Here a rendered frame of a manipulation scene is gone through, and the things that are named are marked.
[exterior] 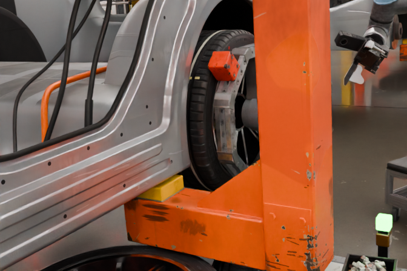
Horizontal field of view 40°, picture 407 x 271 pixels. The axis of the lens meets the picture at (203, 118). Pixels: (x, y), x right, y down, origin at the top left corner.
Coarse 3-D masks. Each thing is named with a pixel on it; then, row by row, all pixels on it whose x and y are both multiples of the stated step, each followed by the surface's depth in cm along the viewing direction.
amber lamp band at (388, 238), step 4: (376, 236) 165; (380, 236) 164; (384, 236) 164; (388, 236) 163; (376, 240) 165; (380, 240) 165; (384, 240) 164; (388, 240) 163; (376, 244) 166; (380, 244) 165; (384, 244) 164; (388, 244) 164
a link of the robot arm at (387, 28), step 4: (368, 24) 188; (372, 24) 186; (376, 24) 185; (380, 24) 184; (384, 24) 184; (388, 24) 185; (368, 28) 186; (384, 28) 184; (388, 28) 186; (388, 32) 187
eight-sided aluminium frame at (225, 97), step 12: (240, 48) 207; (252, 48) 209; (240, 60) 203; (240, 72) 204; (228, 84) 203; (216, 96) 199; (228, 96) 196; (216, 108) 199; (228, 108) 196; (216, 120) 200; (228, 120) 197; (216, 132) 201; (228, 132) 199; (228, 144) 200; (228, 156) 201; (228, 168) 208; (240, 168) 207
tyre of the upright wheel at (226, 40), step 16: (208, 32) 219; (224, 32) 215; (240, 32) 218; (208, 48) 206; (224, 48) 208; (192, 80) 201; (208, 80) 199; (192, 96) 199; (208, 96) 200; (192, 112) 198; (208, 112) 200; (192, 128) 199; (208, 128) 201; (192, 144) 201; (208, 144) 202; (192, 160) 205; (208, 160) 203; (192, 176) 213; (208, 176) 207; (224, 176) 213
